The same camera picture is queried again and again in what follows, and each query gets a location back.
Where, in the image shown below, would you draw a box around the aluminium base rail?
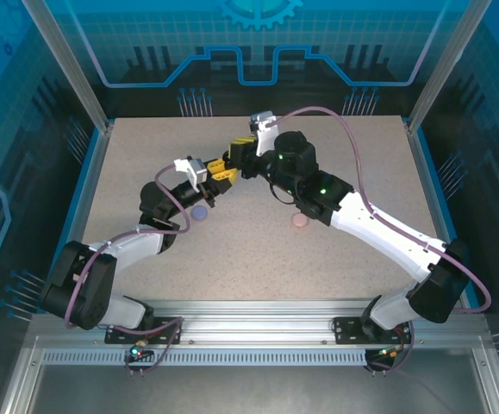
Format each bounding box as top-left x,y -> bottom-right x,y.
28,298 -> 490,351

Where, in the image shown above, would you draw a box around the aluminium side rail blue trim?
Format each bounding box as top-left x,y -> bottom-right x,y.
41,120 -> 116,303
403,120 -> 483,314

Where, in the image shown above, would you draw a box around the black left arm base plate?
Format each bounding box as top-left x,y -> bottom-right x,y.
104,317 -> 184,346

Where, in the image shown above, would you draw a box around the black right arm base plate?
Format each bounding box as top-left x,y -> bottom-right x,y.
333,317 -> 414,346

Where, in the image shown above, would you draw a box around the grey metal bottom panel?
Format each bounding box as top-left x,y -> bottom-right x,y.
0,336 -> 499,414

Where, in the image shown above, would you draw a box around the aluminium frame post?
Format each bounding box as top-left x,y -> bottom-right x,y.
407,0 -> 492,134
21,0 -> 115,134

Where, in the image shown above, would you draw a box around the slotted grey cable duct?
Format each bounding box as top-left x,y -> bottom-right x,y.
41,348 -> 369,367

